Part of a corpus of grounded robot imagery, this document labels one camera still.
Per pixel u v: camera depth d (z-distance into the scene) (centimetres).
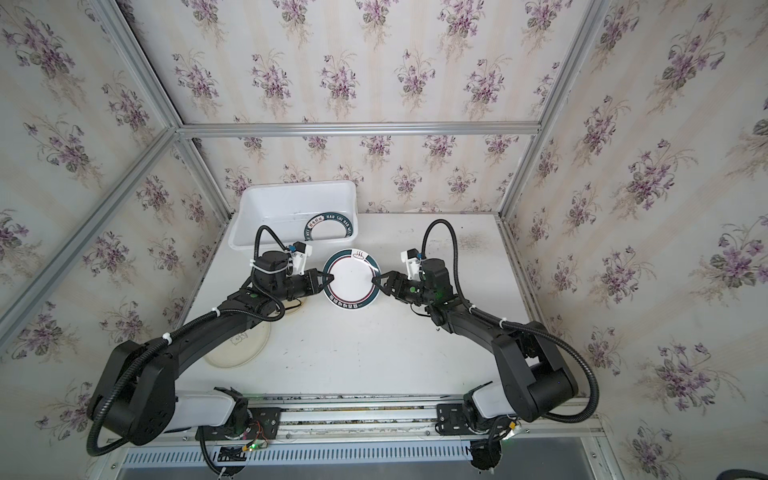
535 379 43
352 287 84
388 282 76
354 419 75
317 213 114
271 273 65
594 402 38
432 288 68
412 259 80
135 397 41
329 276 82
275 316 60
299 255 76
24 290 54
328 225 112
